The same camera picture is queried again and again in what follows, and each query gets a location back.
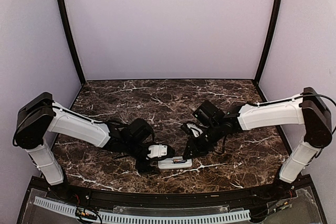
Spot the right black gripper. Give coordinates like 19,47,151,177
182,122,223,159

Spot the white remote control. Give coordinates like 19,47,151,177
157,156,192,170

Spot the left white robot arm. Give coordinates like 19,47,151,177
12,92,165,201

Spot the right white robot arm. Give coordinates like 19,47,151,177
182,87,335,200

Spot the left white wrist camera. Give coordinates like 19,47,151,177
146,144,175,161

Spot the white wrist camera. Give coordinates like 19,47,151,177
146,144,175,161
181,121,204,137

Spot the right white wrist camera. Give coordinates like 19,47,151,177
181,121,204,137

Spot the white slotted cable duct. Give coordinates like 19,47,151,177
33,196,251,223

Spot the black front frame rail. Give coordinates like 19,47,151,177
28,174,316,209

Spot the left black frame post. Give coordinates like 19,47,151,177
51,0,86,84

